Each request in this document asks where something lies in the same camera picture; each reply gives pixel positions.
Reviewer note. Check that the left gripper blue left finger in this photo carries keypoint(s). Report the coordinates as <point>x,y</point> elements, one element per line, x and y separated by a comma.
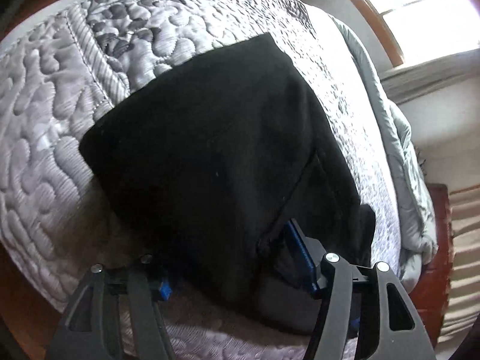
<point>164,290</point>

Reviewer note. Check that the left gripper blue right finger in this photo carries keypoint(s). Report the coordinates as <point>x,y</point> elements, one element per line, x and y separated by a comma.
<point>306,254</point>

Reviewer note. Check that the black pants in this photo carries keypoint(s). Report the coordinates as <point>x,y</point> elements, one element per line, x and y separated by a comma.
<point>207,163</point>

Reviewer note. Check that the grey-green duvet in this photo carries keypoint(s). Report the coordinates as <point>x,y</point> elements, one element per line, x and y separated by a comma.
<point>419,243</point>

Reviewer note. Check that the beige curtain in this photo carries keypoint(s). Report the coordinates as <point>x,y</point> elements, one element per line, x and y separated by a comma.
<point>463,299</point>

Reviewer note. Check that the grey quilted bedspread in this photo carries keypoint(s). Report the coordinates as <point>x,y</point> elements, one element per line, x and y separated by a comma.
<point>75,61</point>

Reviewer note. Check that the wooden window frame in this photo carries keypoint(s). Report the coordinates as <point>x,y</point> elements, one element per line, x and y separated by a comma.
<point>381,31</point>

